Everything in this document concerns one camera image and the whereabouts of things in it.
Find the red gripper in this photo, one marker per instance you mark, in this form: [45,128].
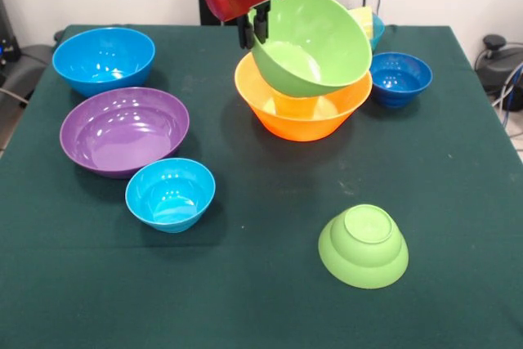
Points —
[229,3]

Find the large green bowl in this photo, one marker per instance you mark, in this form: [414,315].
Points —
[318,38]

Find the orange cup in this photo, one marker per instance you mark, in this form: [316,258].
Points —
[296,106]

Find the large orange bowl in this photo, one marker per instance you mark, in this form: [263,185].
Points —
[302,128]

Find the yellow cup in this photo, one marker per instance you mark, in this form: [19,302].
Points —
[365,18]

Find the translucent blue ridged bowl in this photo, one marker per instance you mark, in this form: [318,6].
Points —
[378,34]

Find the small dark blue bowl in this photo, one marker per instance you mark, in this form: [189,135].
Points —
[398,83]

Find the small green bowl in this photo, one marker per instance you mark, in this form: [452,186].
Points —
[363,255]

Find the large blue bowl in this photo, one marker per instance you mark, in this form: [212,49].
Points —
[102,59]

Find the purple bowl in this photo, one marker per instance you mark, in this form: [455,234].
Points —
[122,132]

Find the small light blue bowl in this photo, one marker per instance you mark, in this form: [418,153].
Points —
[169,198]

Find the dark grey seat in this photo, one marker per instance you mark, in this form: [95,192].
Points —
[32,63]

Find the black electronic device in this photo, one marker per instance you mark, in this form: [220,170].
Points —
[8,46]

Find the dark green tablecloth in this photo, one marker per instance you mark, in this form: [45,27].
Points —
[286,304]

